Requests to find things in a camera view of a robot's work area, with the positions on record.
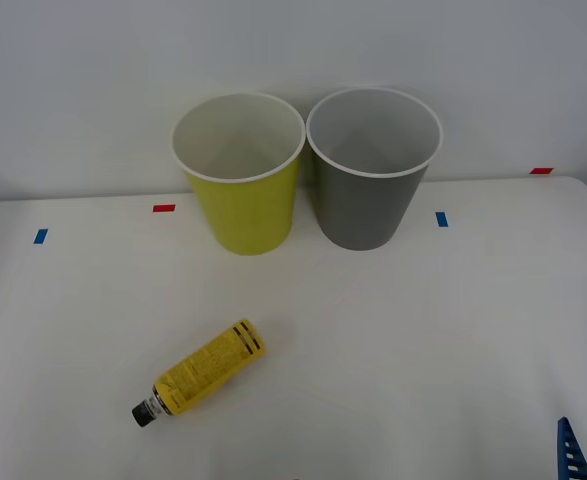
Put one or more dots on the yellow-green plastic waste bin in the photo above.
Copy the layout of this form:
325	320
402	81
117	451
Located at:
253	210

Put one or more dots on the yellow bottle with black cap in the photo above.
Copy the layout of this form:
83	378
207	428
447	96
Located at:
208	367

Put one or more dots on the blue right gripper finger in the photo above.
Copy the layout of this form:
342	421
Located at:
569	450

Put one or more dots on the grey plastic waste bin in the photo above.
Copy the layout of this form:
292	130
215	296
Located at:
368	205

